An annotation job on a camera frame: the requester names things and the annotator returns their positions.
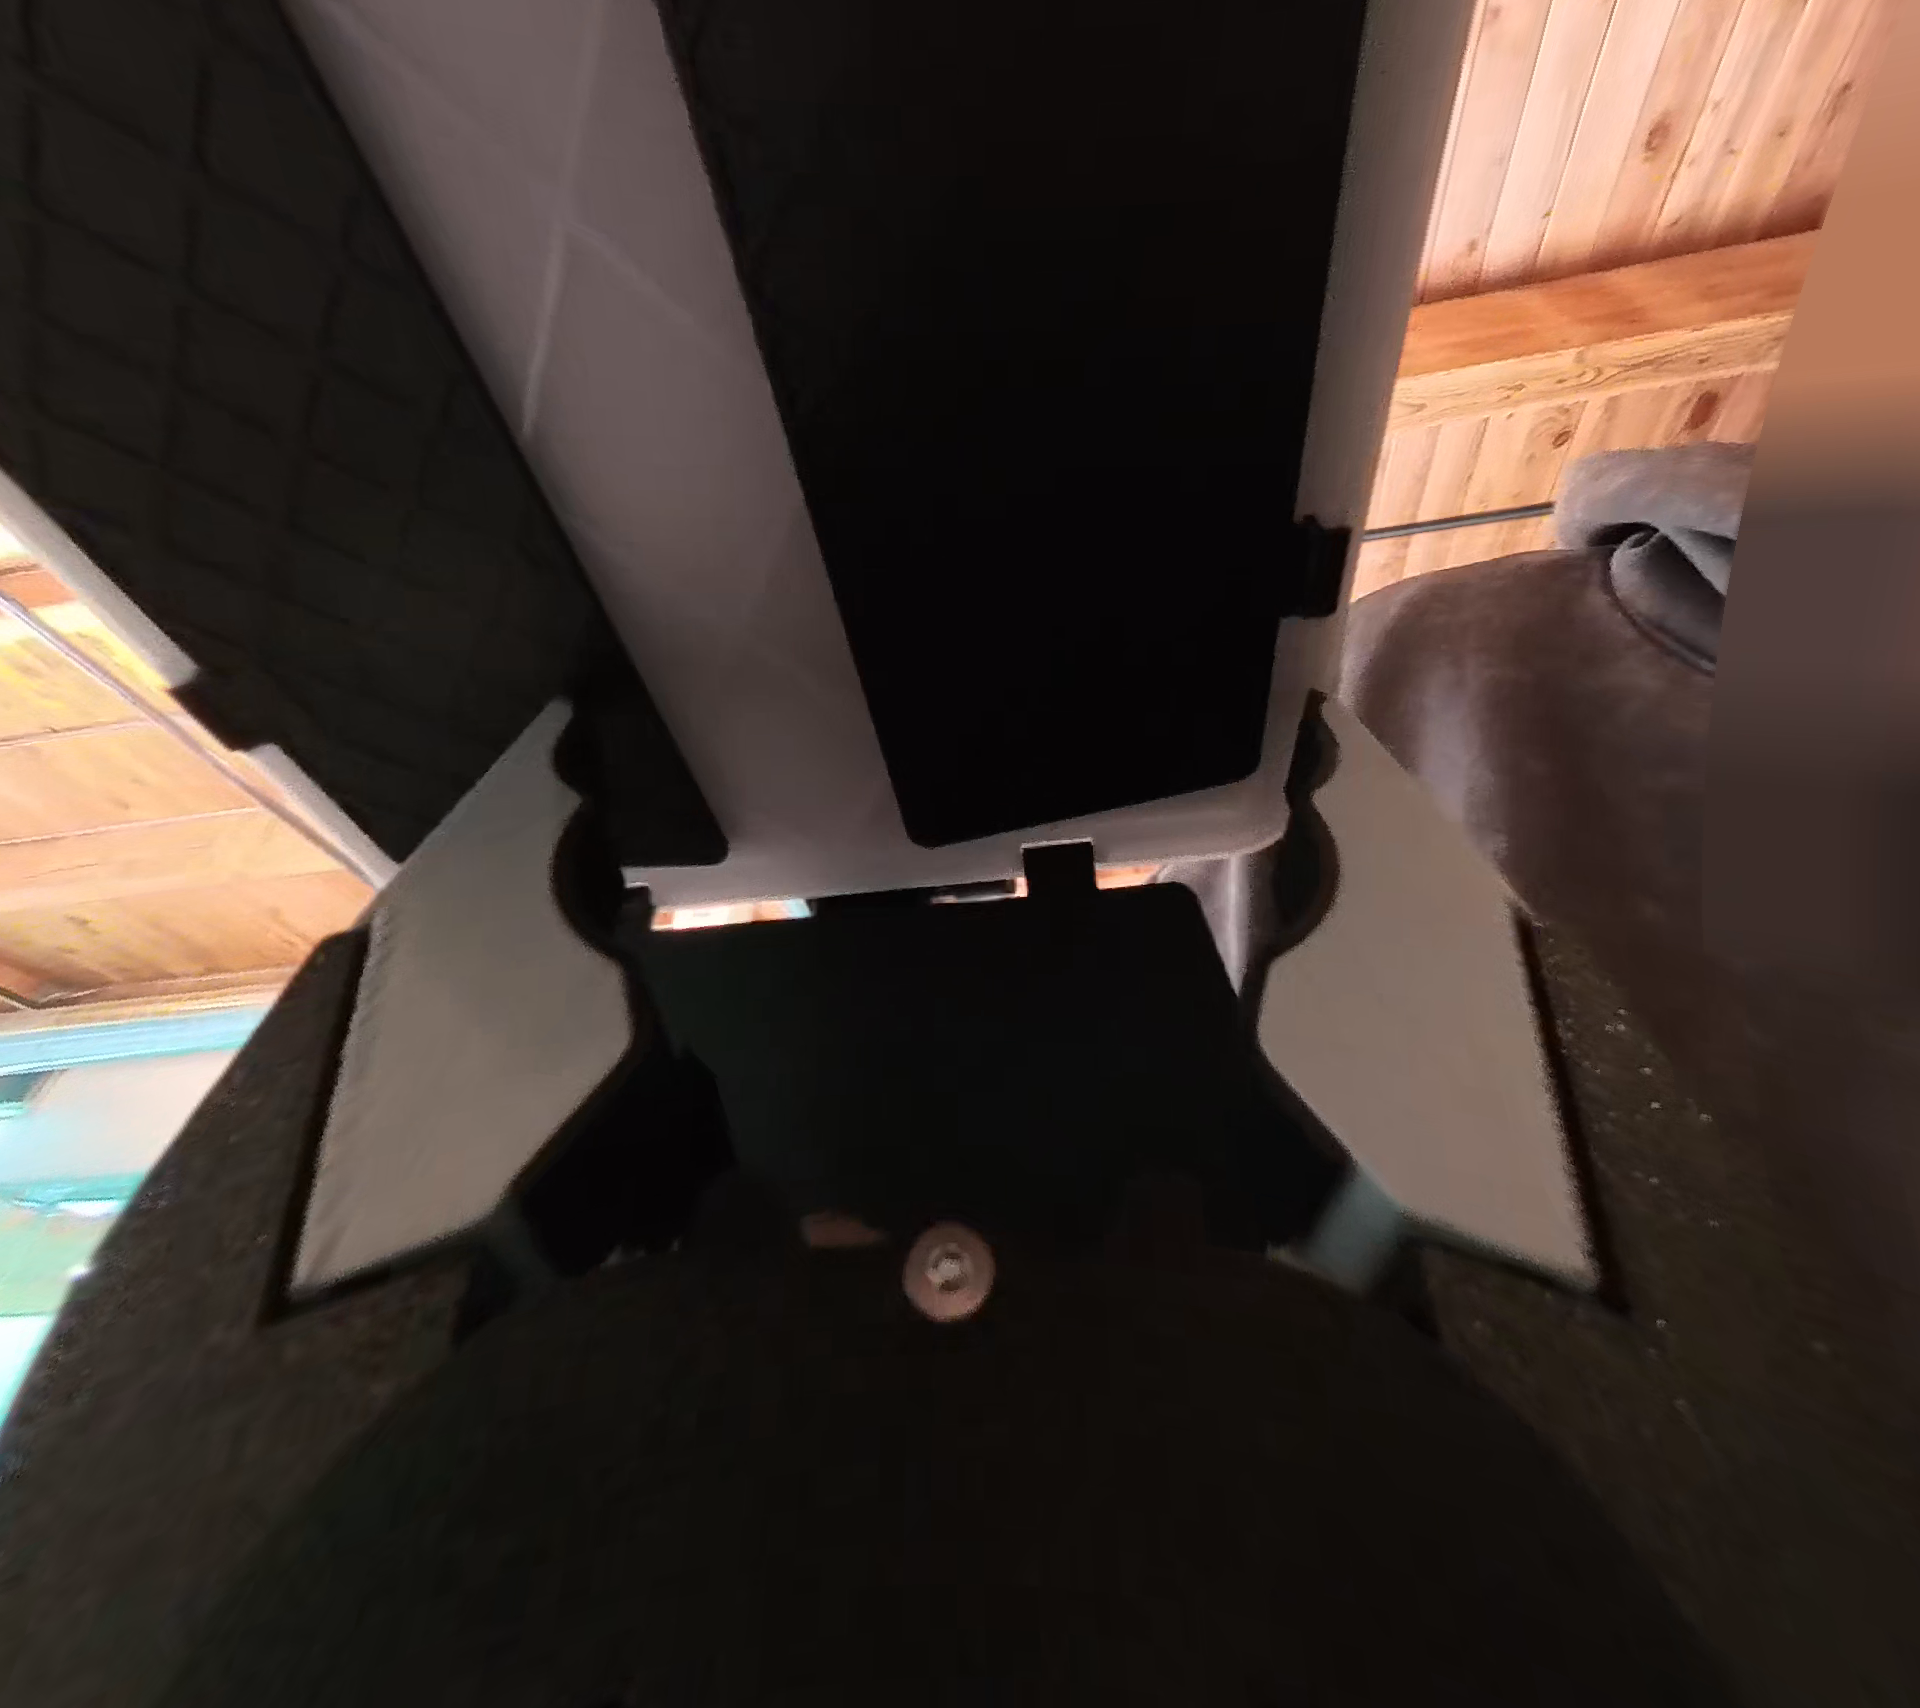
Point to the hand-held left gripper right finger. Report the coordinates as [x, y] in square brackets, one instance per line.
[1426, 1065]

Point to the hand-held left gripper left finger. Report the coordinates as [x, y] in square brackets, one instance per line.
[451, 1065]

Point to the black led light panel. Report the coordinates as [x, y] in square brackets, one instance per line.
[1018, 239]

